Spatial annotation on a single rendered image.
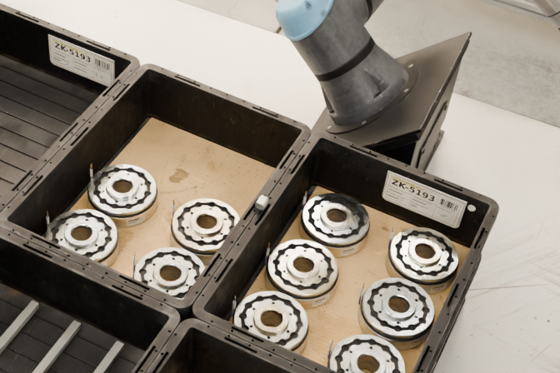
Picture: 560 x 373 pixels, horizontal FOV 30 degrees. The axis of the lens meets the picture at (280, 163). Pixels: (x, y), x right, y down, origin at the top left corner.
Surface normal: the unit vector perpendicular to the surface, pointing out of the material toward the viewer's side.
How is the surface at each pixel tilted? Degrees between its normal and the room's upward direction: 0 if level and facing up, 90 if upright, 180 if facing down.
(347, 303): 0
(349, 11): 48
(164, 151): 0
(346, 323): 0
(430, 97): 43
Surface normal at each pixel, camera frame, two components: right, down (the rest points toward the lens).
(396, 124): -0.55, -0.75
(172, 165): 0.10, -0.70
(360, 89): -0.13, 0.17
